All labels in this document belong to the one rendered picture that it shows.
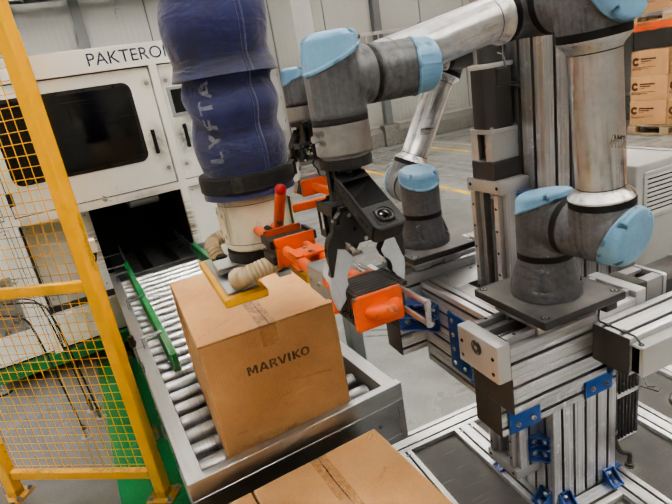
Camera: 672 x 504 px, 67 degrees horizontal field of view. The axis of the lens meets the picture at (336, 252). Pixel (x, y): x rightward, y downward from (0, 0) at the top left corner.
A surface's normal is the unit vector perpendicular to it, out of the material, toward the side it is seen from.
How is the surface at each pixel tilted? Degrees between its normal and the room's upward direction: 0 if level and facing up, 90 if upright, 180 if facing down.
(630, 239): 98
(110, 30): 90
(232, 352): 90
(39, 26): 90
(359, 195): 30
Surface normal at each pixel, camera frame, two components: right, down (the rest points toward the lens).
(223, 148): -0.19, 0.08
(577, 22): -0.70, 0.41
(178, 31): -0.40, 0.44
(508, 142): 0.39, 0.24
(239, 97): 0.18, -0.03
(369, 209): 0.06, -0.69
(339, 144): -0.15, 0.34
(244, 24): 0.67, 0.26
